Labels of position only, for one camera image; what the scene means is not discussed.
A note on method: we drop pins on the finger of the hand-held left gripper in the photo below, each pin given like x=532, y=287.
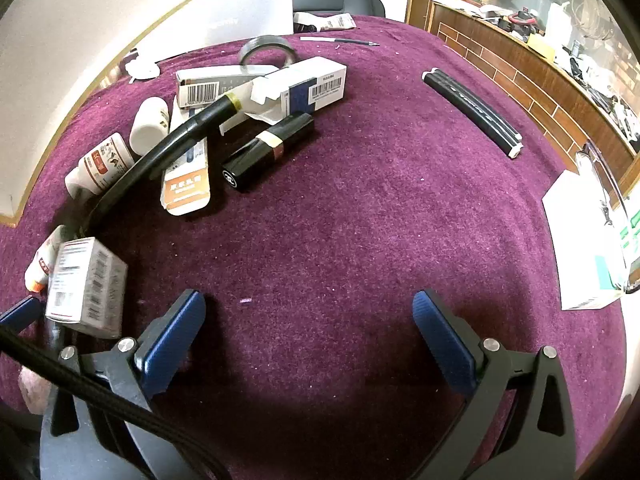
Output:
x=20, y=314

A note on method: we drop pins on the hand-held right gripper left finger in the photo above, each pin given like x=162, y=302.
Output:
x=170, y=342

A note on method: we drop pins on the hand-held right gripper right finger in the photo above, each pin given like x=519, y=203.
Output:
x=445, y=345

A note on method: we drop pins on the white tube with orange cap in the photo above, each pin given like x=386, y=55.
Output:
x=45, y=260

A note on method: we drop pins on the small white barcode box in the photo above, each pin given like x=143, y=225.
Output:
x=85, y=285

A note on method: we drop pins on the white green box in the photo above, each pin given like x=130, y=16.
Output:
x=575, y=250

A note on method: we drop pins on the white bottle with red label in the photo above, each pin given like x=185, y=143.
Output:
x=102, y=165

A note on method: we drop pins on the long black cosmetic tube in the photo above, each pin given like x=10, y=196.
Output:
x=165, y=145

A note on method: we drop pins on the black lipstick with gold band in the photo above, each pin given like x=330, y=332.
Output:
x=270, y=152

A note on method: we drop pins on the grey box with red stripe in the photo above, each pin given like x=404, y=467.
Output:
x=220, y=82

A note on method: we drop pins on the blue white box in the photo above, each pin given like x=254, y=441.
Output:
x=310, y=87

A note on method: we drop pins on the orange white box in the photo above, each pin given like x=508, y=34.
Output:
x=185, y=190

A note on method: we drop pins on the purple velvet tablecloth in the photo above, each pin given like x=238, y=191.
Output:
x=350, y=210

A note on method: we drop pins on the plain white bottle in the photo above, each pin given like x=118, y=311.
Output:
x=149, y=127

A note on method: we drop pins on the clear plastic container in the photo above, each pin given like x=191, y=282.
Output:
x=600, y=175

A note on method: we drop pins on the black tube bundle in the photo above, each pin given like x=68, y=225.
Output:
x=470, y=110

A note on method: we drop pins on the white round cap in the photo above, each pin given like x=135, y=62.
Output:
x=142, y=69

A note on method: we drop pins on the wooden display cabinet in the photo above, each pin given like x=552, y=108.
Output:
x=500, y=65

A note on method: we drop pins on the black tape roll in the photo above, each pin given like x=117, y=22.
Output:
x=247, y=55

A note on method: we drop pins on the yellow packet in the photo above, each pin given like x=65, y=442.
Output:
x=541, y=46

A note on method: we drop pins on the white black pen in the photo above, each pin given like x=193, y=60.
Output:
x=340, y=40

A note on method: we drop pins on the red round object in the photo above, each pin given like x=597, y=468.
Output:
x=522, y=17

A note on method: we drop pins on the grey shoe box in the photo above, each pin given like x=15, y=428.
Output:
x=250, y=15

